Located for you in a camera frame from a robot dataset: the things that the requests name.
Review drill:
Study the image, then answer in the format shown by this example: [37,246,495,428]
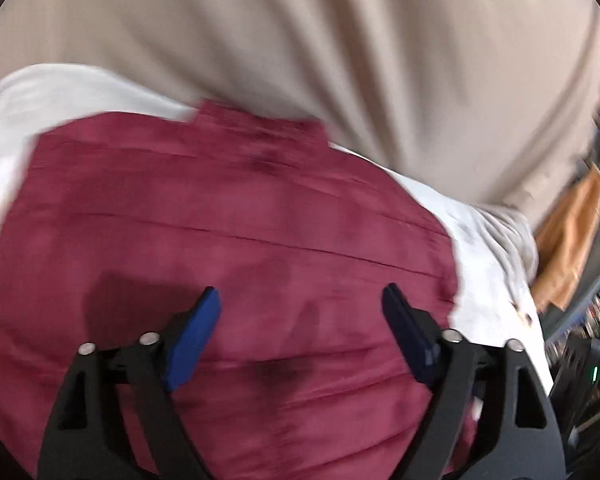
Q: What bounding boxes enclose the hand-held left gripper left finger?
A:
[37,286,222,480]

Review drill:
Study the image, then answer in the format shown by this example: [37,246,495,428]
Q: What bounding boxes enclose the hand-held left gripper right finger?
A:
[382,283,566,480]

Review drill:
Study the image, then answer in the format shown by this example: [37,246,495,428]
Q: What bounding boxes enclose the maroon puffer jacket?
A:
[0,100,478,480]

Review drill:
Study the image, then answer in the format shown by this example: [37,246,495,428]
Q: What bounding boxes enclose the black device with green light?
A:
[550,335,600,448]

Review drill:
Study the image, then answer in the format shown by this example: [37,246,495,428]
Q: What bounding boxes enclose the orange-brown cloth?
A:
[531,164,600,312]

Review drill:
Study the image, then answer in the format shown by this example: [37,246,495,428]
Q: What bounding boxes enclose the floral printed blanket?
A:
[0,63,555,416]

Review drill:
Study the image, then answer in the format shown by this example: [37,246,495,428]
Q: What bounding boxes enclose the beige draped cloth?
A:
[0,0,600,281]

